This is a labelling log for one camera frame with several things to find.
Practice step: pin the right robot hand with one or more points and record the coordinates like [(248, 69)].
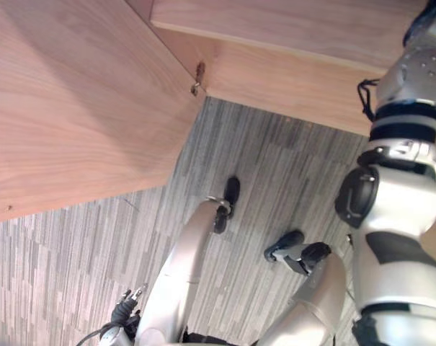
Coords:
[(424, 19)]

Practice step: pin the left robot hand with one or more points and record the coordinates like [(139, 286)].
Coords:
[(125, 311)]

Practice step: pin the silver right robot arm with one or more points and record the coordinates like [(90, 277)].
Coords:
[(401, 202)]

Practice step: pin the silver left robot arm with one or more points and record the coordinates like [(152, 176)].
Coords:
[(111, 337)]

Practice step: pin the wooden office cabinet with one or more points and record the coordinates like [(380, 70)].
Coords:
[(275, 47)]

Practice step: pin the metal door hinge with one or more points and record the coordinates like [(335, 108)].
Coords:
[(199, 77)]

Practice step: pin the silver left robot leg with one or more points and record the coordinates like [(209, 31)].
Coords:
[(181, 266)]

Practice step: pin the silver robot leg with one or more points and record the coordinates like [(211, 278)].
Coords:
[(311, 302), (181, 266)]

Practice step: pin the black robot torso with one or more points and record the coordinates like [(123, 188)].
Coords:
[(207, 340)]

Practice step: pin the dark left robot foot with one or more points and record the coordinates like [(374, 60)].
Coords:
[(230, 202)]

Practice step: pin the dark robot foot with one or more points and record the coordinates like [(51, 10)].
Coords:
[(230, 202), (293, 250)]

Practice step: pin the dark right robot foot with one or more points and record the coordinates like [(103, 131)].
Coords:
[(293, 250)]

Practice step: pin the silver right robot leg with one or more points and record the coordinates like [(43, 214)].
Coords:
[(311, 302)]

